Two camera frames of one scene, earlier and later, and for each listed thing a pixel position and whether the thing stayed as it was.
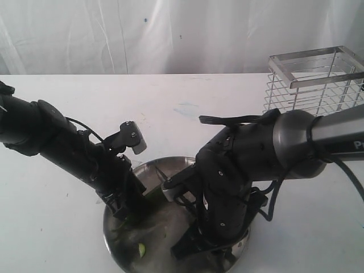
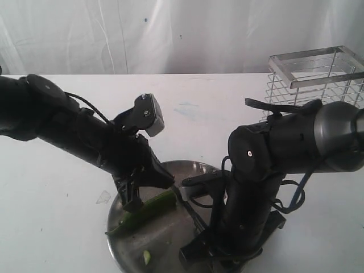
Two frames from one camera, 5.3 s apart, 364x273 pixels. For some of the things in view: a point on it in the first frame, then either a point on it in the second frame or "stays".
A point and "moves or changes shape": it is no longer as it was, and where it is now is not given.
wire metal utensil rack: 321,81 stays
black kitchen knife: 162,175 moves or changes shape
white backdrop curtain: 169,37 stays
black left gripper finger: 138,209 to 154,173
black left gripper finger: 118,207 to 128,191
